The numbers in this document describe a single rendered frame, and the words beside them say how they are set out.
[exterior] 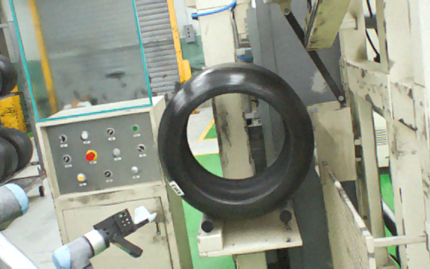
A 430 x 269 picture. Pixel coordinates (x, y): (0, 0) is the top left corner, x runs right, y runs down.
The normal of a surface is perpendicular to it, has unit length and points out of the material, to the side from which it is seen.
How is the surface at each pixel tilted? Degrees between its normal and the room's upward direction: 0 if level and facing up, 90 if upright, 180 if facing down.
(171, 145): 88
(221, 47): 90
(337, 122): 90
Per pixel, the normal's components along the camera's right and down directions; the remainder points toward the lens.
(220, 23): -0.04, 0.20
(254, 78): 0.18, -0.56
